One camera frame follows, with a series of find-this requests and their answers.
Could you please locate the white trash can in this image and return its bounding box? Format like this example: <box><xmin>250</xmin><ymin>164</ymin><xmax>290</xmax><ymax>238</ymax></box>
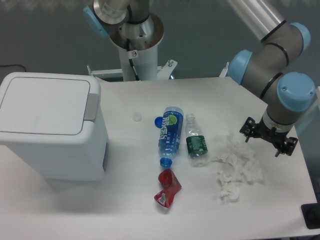
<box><xmin>0</xmin><ymin>72</ymin><xmax>109</xmax><ymax>181</ymax></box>

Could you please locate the blue plastic bottle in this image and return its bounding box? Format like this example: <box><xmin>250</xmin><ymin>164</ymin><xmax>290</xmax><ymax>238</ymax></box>
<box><xmin>158</xmin><ymin>106</ymin><xmax>184</xmax><ymax>169</ymax></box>

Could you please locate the black device at edge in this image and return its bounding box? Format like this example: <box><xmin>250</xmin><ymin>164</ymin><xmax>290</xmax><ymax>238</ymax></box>
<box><xmin>301</xmin><ymin>203</ymin><xmax>320</xmax><ymax>230</ymax></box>

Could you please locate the black floor cable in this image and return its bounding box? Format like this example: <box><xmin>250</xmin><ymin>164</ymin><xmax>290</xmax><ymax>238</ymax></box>
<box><xmin>0</xmin><ymin>64</ymin><xmax>27</xmax><ymax>72</ymax></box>

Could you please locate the blue bottle cap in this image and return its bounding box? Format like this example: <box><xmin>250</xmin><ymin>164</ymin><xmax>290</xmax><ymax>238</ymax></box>
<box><xmin>154</xmin><ymin>116</ymin><xmax>163</xmax><ymax>129</ymax></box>

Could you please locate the clear bottle green label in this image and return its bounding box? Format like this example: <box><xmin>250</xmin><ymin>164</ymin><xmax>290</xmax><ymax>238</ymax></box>
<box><xmin>184</xmin><ymin>113</ymin><xmax>208</xmax><ymax>167</ymax></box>

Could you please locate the white bottle cap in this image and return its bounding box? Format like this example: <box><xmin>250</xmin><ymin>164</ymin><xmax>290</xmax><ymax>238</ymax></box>
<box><xmin>132</xmin><ymin>112</ymin><xmax>142</xmax><ymax>122</ymax></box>

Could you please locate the crushed red can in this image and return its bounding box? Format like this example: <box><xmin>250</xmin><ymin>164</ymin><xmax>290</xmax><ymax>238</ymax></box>
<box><xmin>154</xmin><ymin>168</ymin><xmax>182</xmax><ymax>209</ymax></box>

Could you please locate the crumpled white tissue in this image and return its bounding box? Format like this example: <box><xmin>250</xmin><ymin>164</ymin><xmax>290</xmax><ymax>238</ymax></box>
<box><xmin>210</xmin><ymin>131</ymin><xmax>265</xmax><ymax>204</ymax></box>

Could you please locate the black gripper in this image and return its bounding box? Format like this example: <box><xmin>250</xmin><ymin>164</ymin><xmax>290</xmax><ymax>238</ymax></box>
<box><xmin>239</xmin><ymin>117</ymin><xmax>298</xmax><ymax>157</ymax></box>

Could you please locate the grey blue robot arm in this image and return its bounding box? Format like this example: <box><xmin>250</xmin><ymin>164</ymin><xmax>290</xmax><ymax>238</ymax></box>
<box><xmin>83</xmin><ymin>0</ymin><xmax>315</xmax><ymax>156</ymax></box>

